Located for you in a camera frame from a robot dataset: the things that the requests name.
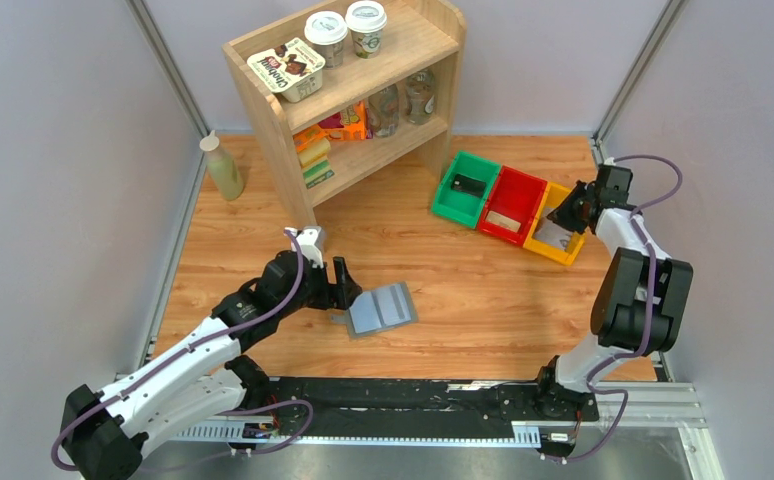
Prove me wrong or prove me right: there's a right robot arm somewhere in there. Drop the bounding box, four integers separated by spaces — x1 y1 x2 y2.
534 162 694 416

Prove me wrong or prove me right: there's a right paper coffee cup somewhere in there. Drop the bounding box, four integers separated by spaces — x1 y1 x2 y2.
345 1 387 59

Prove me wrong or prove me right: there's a red plastic bin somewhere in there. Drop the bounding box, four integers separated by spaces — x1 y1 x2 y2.
476 166 548 247

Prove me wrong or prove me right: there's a Chobani yogurt pack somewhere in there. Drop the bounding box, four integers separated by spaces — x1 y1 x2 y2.
246 37 326 103

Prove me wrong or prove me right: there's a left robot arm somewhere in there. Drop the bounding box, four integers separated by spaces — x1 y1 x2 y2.
50 249 363 479

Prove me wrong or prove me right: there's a right clear glass jar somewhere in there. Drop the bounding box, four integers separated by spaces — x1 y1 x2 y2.
405 68 436 125

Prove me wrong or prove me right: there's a green squeeze bottle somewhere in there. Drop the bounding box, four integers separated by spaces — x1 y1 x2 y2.
199 130 245 201

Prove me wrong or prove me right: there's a green plastic bin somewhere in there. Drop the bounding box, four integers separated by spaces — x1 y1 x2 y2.
432 151 502 229

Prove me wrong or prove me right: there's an orange snack package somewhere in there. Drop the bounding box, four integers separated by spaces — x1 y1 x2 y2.
318 101 371 141

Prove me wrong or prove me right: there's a clear glass jar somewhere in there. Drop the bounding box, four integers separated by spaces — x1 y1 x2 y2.
367 84 399 138
405 68 436 125

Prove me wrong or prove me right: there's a left clear glass jar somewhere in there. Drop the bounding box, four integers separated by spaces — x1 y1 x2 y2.
367 84 399 138

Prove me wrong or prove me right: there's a wooden shelf unit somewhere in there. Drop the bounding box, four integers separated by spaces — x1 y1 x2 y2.
222 1 467 227

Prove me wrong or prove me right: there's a paper coffee cup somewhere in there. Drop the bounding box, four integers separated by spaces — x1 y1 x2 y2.
304 11 348 69
345 1 387 59

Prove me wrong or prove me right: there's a stacked sponges pack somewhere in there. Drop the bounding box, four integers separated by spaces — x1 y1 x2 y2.
292 125 335 189

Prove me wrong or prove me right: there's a yellow plastic bin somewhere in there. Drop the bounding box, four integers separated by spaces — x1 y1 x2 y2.
523 182 585 266

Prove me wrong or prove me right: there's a black card in green bin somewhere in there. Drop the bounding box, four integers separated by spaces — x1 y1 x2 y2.
450 174 487 198

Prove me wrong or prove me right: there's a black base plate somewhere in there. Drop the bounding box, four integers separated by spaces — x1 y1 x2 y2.
241 377 599 440

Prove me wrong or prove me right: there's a tan card in red bin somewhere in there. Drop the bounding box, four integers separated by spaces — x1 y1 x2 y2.
485 210 521 233

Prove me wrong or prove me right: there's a left paper coffee cup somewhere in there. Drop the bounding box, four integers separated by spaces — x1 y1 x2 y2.
304 11 348 69

